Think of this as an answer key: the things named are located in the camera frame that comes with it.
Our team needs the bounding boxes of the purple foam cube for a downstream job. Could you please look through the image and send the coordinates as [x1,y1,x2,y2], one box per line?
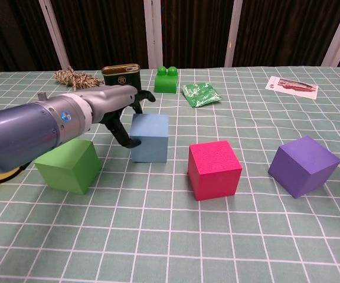
[267,135,340,199]

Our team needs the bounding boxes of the green toy building brick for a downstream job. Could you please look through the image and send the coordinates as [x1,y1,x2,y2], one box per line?
[153,65,179,94]

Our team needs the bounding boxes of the green foam cube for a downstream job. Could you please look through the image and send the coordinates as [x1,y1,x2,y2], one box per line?
[34,138,102,196]

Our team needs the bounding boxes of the pink foam cube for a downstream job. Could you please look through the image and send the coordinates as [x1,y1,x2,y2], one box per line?
[187,140,243,202]

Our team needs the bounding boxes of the white picture card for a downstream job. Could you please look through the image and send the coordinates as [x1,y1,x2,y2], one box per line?
[264,75,319,100]

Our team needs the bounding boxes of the braided rope bundle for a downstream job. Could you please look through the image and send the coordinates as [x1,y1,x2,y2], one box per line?
[54,66,105,91]

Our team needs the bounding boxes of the light blue foam cube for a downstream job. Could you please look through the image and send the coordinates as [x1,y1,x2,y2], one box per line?
[129,113,170,163]

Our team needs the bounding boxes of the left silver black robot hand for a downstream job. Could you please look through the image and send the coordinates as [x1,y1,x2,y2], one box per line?
[90,85,156,149]

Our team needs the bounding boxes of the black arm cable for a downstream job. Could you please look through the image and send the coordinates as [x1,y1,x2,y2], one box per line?
[0,164,28,187]

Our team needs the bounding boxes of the green foil packet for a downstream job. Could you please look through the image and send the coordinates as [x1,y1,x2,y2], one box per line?
[181,82,221,108]

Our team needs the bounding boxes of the green checked tablecloth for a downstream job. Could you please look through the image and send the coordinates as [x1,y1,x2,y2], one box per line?
[0,66,340,283]

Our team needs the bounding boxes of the dark green luncheon meat can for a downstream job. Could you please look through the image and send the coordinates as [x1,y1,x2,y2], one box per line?
[101,63,142,90]

